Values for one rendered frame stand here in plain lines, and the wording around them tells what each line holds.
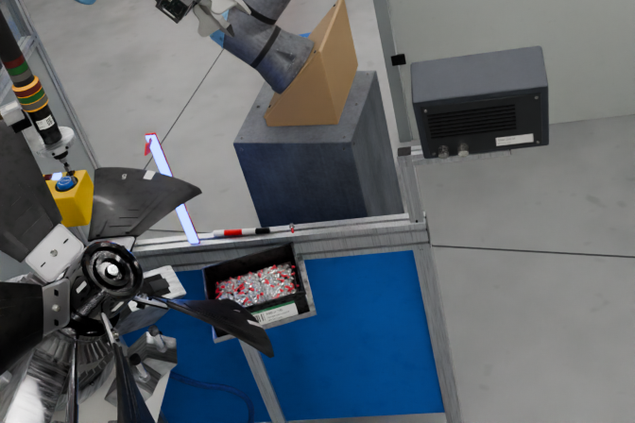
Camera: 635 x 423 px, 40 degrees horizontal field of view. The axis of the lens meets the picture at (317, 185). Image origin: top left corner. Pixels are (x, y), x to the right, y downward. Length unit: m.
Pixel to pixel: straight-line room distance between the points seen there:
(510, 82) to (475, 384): 1.27
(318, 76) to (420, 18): 1.36
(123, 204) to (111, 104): 2.77
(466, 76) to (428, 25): 1.63
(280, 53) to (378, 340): 0.79
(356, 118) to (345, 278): 0.39
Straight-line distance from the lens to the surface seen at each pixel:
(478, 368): 2.79
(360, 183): 2.12
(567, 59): 3.49
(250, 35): 2.06
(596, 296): 2.97
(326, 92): 2.05
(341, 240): 2.03
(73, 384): 1.58
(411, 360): 2.38
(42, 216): 1.61
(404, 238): 2.02
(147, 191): 1.79
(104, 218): 1.75
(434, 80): 1.75
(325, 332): 2.31
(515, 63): 1.76
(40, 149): 1.51
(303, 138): 2.08
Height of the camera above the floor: 2.20
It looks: 38 degrees down
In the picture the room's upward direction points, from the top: 15 degrees counter-clockwise
